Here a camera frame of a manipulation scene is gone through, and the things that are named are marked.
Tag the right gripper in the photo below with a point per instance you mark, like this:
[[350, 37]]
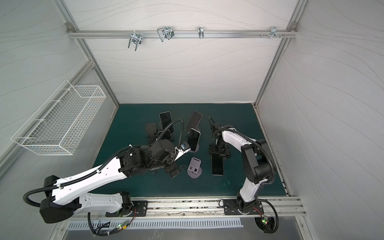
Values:
[[219, 149]]

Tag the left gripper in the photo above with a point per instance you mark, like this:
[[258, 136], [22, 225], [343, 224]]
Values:
[[171, 169]]

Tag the purple phone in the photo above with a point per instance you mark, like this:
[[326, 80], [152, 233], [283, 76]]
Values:
[[194, 121], [217, 165]]

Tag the purple round stand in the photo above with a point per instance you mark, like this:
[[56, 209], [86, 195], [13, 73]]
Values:
[[194, 169]]

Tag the black folding phone stand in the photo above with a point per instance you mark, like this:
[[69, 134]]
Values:
[[152, 132]]

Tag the white edged phone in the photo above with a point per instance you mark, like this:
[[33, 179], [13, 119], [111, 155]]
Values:
[[166, 136]]

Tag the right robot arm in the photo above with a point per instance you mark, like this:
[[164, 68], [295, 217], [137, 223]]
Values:
[[259, 169]]

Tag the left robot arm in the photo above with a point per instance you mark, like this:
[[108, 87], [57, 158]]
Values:
[[62, 198]]

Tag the white middle-right phone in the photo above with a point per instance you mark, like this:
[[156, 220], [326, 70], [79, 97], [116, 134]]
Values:
[[193, 139]]

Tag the black back-left phone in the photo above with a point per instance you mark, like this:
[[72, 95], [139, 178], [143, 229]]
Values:
[[165, 119]]

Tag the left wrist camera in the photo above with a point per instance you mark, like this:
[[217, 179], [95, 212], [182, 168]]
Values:
[[181, 150]]

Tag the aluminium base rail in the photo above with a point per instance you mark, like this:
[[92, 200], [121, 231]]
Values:
[[205, 207]]

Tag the white wire basket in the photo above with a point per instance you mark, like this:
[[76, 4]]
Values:
[[59, 124]]

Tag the aluminium cross rail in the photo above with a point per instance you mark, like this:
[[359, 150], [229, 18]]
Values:
[[186, 34]]

